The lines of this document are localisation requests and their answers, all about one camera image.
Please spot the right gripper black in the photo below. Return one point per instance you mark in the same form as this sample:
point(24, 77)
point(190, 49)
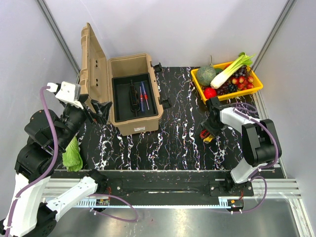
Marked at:
point(205, 125)

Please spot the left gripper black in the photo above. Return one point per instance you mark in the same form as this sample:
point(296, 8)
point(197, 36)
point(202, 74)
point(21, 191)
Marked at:
point(103, 109)

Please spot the yellow utility knife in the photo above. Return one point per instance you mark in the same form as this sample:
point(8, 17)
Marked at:
point(208, 139)

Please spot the black tool box tray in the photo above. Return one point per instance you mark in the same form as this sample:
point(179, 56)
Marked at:
point(127, 103)

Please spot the tan plastic tool box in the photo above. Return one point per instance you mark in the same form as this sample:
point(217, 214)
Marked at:
point(96, 80)

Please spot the small blue red screwdriver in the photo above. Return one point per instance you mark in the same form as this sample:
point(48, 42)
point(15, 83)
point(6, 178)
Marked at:
point(146, 102)

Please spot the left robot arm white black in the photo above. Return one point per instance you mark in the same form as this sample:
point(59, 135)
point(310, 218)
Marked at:
point(49, 135)

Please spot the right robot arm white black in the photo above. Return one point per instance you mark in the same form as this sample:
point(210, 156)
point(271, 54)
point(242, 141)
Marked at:
point(259, 141)

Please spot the red apple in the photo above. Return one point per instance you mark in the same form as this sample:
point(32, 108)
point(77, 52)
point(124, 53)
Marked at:
point(210, 93)

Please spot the dark grape bunch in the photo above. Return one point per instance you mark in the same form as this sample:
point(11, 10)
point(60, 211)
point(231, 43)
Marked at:
point(228, 87)

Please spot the black marble pattern mat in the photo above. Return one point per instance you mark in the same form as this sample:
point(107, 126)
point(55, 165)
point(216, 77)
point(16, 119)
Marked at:
point(176, 145)

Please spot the yellow plastic tray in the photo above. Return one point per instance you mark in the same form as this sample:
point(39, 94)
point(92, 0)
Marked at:
point(257, 86)

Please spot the green melon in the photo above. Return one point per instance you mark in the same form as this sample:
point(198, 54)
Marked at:
point(205, 75)

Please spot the red yellow cherry cluster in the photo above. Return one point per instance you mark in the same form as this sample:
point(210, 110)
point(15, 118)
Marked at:
point(243, 83)

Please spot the leek with green leaves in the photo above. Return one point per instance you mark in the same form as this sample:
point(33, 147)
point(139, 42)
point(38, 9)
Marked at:
point(242, 60)

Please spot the avocado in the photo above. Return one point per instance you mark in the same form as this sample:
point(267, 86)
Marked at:
point(218, 70)

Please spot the napa cabbage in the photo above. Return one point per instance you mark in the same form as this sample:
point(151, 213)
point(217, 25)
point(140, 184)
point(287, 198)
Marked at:
point(71, 157)

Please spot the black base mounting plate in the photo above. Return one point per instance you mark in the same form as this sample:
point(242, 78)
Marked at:
point(147, 200)

